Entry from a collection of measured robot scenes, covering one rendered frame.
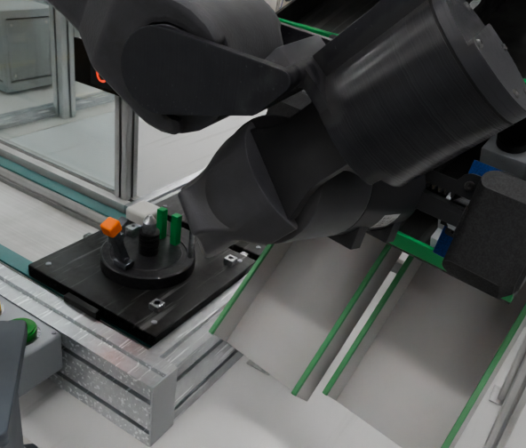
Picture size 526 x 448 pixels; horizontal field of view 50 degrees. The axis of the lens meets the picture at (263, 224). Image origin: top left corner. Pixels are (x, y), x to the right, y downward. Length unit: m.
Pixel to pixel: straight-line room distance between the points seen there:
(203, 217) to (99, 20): 0.09
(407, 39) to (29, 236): 0.90
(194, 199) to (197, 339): 0.51
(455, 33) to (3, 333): 0.52
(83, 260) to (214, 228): 0.64
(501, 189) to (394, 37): 0.12
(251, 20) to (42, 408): 0.65
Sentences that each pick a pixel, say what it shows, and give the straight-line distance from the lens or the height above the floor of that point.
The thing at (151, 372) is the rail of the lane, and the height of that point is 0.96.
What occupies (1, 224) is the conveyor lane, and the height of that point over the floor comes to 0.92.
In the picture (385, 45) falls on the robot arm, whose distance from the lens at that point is 0.22.
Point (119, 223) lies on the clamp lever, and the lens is 0.77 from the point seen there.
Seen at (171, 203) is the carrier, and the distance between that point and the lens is 1.04.
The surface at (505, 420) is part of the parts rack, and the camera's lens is 0.76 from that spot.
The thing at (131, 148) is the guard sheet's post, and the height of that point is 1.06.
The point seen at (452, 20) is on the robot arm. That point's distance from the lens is 0.21.
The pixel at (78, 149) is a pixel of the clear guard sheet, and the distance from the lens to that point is 1.14.
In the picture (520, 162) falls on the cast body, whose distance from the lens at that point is 0.56.
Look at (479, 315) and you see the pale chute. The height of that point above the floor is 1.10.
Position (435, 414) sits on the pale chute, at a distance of 0.64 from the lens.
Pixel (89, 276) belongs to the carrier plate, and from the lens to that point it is 0.84.
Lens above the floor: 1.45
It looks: 29 degrees down
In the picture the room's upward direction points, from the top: 8 degrees clockwise
